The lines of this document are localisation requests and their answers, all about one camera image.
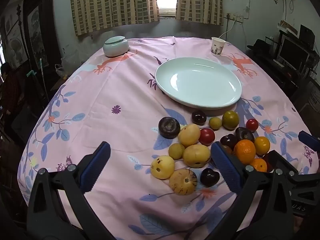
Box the black computer desk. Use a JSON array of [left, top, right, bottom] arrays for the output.
[[246, 30, 320, 100]]

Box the white oval plate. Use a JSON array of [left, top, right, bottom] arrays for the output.
[[155, 57, 242, 109]]

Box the white wall socket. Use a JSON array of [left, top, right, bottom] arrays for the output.
[[226, 13, 244, 22]]

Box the dark framed picture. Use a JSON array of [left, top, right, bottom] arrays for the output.
[[26, 5, 47, 60]]

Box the clear plastic bag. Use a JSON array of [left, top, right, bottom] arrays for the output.
[[55, 64, 67, 77]]

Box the striped yellow pepino melon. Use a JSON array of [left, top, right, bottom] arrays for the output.
[[169, 169, 198, 196]]

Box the standing electric fan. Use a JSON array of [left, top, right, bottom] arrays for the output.
[[6, 34, 28, 67]]

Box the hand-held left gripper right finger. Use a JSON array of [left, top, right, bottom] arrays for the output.
[[200, 141, 294, 240]]

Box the large orange tangerine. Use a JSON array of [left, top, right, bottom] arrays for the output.
[[234, 139, 256, 164]]

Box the printed paper cup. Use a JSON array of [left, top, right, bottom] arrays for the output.
[[211, 37, 226, 56]]

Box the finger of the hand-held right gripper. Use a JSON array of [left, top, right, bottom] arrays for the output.
[[267, 150, 300, 178], [298, 130, 320, 153]]

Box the green-yellow citrus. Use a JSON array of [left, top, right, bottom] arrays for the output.
[[222, 110, 240, 130]]

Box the pale green lidded jar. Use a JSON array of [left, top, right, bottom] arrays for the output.
[[103, 36, 130, 57]]

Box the pink floral tablecloth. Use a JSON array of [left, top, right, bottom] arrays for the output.
[[17, 36, 317, 240]]

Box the white pole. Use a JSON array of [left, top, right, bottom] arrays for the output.
[[39, 58, 50, 100]]

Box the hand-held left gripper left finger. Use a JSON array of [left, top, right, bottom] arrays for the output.
[[26, 141, 114, 240]]

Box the cardboard box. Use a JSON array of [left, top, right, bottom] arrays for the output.
[[277, 20, 298, 34]]

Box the computer monitor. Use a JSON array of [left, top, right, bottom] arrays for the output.
[[276, 36, 310, 70]]

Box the checked beige curtain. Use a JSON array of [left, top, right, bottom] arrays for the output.
[[175, 0, 224, 26], [69, 0, 160, 37]]

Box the red cherry tomato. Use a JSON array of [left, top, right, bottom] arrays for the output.
[[245, 119, 259, 132], [199, 128, 216, 146]]

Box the small orange tangerine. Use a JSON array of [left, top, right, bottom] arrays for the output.
[[249, 158, 268, 172]]

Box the white power cable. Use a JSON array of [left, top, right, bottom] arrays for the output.
[[219, 19, 237, 39]]

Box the black hat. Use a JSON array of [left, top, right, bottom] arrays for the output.
[[247, 39, 275, 53]]

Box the yellow-orange tomato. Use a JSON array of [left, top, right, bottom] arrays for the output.
[[254, 136, 271, 155]]

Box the black speaker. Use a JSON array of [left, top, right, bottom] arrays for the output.
[[299, 24, 315, 48]]

